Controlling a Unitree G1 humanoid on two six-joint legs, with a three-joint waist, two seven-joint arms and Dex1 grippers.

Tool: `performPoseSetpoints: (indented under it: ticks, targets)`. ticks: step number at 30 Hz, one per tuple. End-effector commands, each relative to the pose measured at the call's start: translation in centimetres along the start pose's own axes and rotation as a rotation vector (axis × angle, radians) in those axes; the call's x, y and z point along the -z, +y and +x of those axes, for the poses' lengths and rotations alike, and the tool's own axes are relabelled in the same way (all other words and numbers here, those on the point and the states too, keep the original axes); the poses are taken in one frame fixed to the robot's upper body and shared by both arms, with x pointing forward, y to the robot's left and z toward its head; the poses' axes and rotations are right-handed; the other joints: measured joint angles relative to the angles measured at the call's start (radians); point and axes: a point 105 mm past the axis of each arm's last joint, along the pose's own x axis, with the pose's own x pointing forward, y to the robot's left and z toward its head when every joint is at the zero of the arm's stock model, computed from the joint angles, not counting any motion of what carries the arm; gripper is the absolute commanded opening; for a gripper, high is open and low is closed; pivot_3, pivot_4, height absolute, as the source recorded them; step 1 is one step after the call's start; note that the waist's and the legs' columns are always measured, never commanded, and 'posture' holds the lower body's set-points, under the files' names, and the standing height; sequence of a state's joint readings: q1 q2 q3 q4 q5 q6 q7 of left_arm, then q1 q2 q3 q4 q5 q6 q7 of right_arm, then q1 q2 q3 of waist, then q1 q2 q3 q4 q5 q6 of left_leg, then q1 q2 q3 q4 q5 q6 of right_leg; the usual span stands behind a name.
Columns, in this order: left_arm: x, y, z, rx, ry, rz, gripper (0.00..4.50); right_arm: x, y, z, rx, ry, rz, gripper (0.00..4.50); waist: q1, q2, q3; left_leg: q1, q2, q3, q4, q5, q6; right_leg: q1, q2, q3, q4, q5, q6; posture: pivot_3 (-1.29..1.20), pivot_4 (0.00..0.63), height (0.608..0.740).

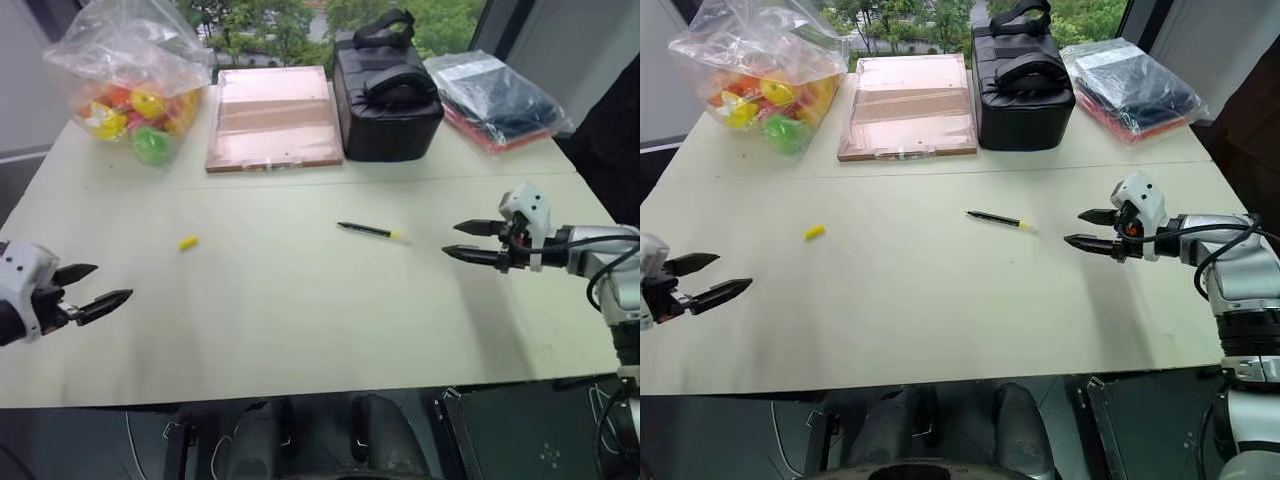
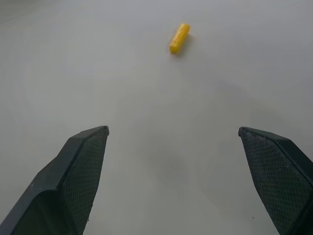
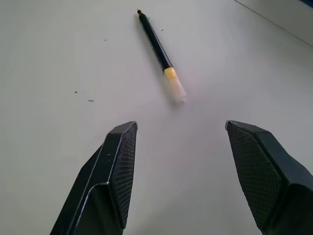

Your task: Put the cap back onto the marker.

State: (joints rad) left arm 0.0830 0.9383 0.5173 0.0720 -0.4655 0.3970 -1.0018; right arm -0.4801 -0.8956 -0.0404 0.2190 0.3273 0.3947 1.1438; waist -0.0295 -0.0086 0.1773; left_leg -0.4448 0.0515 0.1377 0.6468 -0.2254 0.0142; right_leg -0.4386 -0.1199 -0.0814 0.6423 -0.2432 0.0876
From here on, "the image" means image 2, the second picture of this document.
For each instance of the yellow cylindrical block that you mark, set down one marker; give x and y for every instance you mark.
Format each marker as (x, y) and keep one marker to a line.
(180, 38)

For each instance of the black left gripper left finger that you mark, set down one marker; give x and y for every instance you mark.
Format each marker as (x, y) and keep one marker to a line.
(63, 186)

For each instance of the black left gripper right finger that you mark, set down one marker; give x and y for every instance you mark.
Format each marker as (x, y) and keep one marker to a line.
(281, 181)

